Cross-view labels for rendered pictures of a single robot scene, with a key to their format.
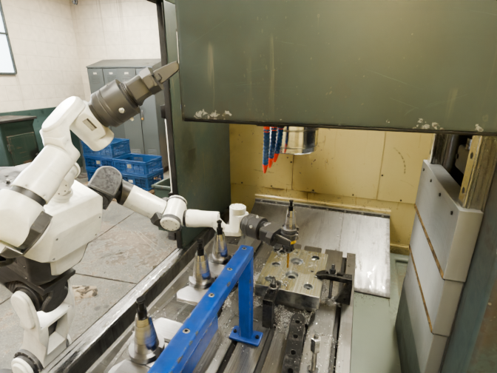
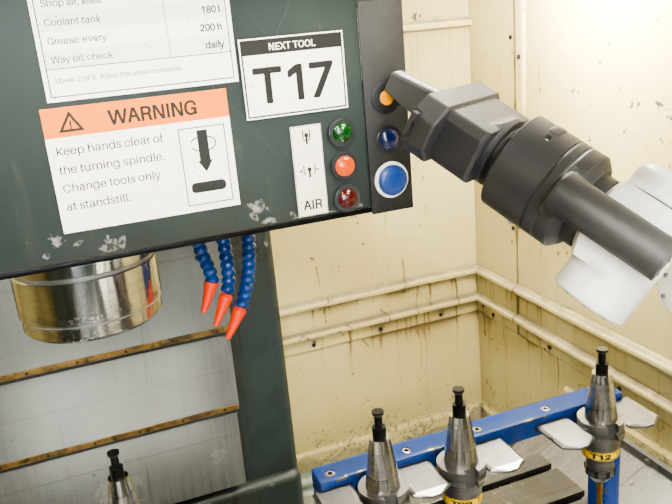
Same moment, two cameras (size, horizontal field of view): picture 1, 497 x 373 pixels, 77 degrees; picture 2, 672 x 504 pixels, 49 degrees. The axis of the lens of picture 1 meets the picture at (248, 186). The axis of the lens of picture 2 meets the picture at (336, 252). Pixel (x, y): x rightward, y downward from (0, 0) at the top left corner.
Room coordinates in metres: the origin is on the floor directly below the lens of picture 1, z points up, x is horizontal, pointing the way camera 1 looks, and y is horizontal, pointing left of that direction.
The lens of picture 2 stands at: (1.28, 0.67, 1.78)
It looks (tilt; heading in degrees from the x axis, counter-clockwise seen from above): 17 degrees down; 231
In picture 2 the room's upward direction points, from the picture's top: 5 degrees counter-clockwise
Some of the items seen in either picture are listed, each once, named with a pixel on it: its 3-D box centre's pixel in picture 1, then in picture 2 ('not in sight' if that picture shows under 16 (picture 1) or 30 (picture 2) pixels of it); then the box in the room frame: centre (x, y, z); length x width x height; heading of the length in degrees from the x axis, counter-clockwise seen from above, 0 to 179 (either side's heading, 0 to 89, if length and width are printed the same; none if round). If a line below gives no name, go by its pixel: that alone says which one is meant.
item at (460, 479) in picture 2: (202, 281); (461, 468); (0.66, 0.11, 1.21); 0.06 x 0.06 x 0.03
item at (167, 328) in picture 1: (164, 328); (567, 435); (0.50, 0.17, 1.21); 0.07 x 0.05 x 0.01; 71
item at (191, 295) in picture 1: (191, 295); (498, 457); (0.60, 0.13, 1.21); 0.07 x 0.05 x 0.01; 71
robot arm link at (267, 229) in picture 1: (266, 229); not in sight; (1.06, -0.07, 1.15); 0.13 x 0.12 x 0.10; 143
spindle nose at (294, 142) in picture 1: (293, 130); (85, 268); (0.99, -0.14, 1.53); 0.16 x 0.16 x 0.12
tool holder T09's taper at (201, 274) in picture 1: (201, 265); (460, 437); (0.66, 0.11, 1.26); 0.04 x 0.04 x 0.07
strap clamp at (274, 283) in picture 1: (272, 297); not in sight; (0.89, -0.08, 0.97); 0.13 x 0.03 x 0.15; 161
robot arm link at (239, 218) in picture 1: (244, 219); not in sight; (1.14, 0.02, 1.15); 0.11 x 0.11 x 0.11; 53
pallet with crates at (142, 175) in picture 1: (123, 166); not in sight; (4.62, 1.91, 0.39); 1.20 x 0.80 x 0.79; 69
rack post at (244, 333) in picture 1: (245, 298); not in sight; (0.79, 0.01, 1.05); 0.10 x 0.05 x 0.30; 71
